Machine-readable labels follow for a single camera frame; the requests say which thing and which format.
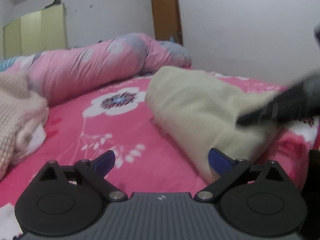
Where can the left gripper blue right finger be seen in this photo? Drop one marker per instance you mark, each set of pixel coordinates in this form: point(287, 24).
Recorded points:
point(231, 172)

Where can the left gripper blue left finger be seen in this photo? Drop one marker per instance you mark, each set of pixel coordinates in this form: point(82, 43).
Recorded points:
point(91, 173)

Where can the beige zip jacket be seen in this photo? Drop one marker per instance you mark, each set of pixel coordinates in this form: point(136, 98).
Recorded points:
point(199, 112)

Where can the hot pink floral bedsheet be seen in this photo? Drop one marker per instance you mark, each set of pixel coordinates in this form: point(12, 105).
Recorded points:
point(115, 118)

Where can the beige white houndstooth blanket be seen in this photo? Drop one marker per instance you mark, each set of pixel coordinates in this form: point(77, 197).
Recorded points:
point(22, 111)

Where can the pink floral rolled duvet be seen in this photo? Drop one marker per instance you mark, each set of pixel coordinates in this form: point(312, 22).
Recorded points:
point(60, 75)

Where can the pale yellow wardrobe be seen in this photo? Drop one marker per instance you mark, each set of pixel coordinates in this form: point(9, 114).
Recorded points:
point(35, 32)

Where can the brown wooden door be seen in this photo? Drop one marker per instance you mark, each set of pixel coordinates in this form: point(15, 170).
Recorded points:
point(167, 20)

